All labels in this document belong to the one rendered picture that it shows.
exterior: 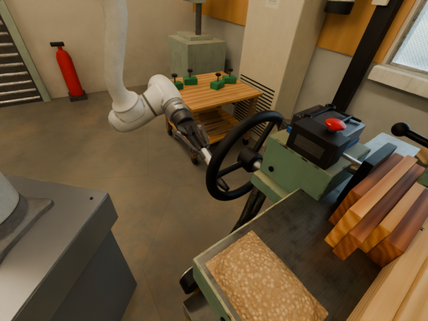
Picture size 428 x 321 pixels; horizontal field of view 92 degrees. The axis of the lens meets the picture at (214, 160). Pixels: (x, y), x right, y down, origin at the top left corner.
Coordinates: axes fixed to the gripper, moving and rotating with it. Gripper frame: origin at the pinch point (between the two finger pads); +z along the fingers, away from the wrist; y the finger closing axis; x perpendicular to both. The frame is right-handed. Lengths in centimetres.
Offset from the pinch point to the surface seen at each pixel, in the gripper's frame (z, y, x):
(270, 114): 8.4, 4.4, -29.4
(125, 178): -51, -18, 94
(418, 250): 40, -5, -40
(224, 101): -52, 59, 38
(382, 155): 28, 2, -42
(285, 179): 23.1, -4.4, -29.2
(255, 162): 14.3, 1.1, -18.6
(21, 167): -99, -79, 112
